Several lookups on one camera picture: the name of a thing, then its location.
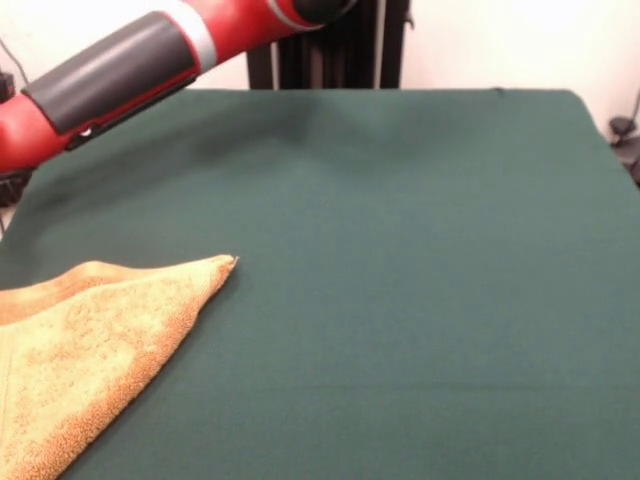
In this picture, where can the black equipment base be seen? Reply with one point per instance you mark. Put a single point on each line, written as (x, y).
(632, 165)

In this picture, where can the orange terry towel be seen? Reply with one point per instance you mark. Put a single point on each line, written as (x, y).
(75, 350)

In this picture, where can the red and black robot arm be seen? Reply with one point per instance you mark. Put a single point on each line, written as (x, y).
(125, 75)

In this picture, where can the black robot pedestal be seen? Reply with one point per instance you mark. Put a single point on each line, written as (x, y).
(340, 60)

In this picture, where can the black power adapter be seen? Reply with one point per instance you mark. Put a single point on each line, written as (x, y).
(6, 85)

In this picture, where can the dark green table cloth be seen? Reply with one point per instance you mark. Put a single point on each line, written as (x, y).
(400, 250)

